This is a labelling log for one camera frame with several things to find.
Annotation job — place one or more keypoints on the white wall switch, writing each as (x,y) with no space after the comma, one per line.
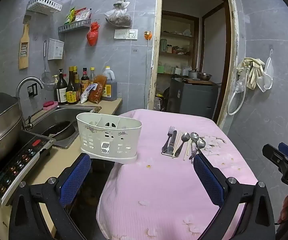
(120,34)

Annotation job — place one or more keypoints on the orange chilli powder packet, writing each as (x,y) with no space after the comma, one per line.
(98,90)

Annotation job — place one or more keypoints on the metal mesh strainer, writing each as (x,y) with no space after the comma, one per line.
(46,81)

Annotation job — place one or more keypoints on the wooden shelf unit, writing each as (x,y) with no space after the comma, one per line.
(176,33)

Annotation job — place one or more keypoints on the person's right hand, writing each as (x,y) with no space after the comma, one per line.
(286,208)

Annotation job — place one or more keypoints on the large oil jug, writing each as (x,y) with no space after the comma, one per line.
(110,87)

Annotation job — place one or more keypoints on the clear bottle yellow cap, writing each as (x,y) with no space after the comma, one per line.
(92,76)

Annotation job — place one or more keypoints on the yellow pump bottle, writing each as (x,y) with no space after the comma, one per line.
(55,80)

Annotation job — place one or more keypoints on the orange wall hook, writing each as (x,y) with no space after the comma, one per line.
(147,35)

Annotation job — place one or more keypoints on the wooden door frame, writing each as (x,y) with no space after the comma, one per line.
(154,55)

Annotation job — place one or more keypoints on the red white food packet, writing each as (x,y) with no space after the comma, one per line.
(82,15)

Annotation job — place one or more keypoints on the black induction cooker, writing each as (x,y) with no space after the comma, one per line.
(16,160)

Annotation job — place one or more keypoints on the white wall basket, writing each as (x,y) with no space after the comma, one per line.
(45,3)

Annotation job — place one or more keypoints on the green plastic box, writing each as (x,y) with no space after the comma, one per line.
(160,70)

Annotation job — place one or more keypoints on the pink floral tablecloth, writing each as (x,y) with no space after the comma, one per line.
(164,192)

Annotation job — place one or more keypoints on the clear bag of dried goods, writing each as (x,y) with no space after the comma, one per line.
(119,17)

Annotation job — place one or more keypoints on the red plastic bag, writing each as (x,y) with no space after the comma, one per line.
(93,35)

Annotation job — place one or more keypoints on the black wall socket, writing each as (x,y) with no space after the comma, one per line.
(32,90)

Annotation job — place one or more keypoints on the dark sauce bottle yellow cap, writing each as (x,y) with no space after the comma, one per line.
(77,78)

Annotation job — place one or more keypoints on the metal fork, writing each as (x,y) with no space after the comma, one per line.
(169,136)

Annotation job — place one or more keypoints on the white blue packet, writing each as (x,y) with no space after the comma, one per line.
(87,93)

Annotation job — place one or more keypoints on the metal peeler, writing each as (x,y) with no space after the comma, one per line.
(173,142)

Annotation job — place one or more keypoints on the stainless steel sink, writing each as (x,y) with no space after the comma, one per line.
(51,116)

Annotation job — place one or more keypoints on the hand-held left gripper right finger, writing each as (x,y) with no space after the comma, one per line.
(207,180)

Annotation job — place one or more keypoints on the dark pump bottle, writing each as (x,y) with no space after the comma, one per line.
(62,92)

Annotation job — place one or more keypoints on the metal bowl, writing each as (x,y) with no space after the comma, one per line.
(205,76)

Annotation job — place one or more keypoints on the grey cabinet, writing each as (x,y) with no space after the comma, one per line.
(196,97)

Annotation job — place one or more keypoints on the grey wall shelf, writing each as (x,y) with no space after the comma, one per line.
(75,25)

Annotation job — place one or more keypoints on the wooden chopstick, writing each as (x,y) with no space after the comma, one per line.
(177,143)
(187,150)
(188,146)

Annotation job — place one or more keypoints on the pink soap dish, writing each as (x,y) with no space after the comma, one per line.
(50,105)

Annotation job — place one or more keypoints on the sauce bottle red label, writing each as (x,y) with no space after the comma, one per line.
(85,81)

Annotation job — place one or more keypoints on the metal cooking pot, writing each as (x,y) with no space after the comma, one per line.
(193,74)

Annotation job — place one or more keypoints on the clear plastic bag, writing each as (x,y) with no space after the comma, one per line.
(240,85)

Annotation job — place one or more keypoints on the white wall socket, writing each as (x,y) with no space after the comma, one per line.
(132,34)

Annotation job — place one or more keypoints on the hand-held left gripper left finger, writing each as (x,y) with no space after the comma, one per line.
(75,180)

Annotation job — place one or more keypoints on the white plastic utensil caddy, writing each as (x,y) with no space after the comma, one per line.
(109,132)

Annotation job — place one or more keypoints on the wooden grater paddle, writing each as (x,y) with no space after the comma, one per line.
(23,52)

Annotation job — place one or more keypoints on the steel faucet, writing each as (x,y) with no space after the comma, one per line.
(28,81)

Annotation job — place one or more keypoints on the wooden cutting board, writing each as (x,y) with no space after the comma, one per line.
(204,82)

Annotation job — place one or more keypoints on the green yellow snack packet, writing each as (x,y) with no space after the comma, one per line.
(70,16)

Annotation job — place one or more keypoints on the white perforated wall box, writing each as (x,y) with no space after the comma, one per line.
(56,49)

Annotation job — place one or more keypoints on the tall soy sauce bottle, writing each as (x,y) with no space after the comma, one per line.
(72,92)

